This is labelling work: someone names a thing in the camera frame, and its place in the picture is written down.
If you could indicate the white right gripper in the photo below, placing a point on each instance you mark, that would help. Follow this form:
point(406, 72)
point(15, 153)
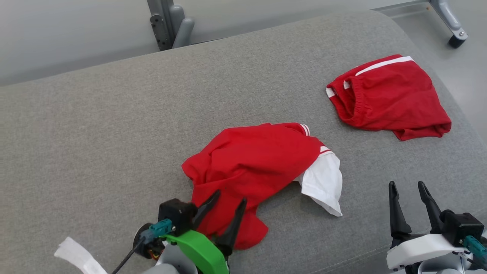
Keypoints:
point(422, 249)

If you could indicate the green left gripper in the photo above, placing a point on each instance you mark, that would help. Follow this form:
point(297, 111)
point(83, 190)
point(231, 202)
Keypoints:
point(201, 253)

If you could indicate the red white jersey shirt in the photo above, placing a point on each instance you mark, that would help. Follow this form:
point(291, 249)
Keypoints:
point(247, 163)

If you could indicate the red shorts white stripes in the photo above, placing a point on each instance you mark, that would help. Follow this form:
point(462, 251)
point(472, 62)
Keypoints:
point(392, 95)

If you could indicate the grey partition foot leg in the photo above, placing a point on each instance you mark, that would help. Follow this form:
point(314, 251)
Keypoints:
point(449, 19)

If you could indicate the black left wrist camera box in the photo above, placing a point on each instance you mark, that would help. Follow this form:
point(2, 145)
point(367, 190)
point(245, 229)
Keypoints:
point(177, 215)

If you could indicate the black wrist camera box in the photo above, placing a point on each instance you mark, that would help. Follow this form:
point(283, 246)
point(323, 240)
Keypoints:
point(177, 215)
point(462, 226)

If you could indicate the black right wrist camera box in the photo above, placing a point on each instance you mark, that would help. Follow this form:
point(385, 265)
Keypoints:
point(462, 226)

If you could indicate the grey metal partition post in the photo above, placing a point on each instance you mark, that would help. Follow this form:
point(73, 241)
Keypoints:
point(167, 23)

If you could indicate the grey partition base rail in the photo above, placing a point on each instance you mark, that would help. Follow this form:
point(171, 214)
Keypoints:
point(399, 7)

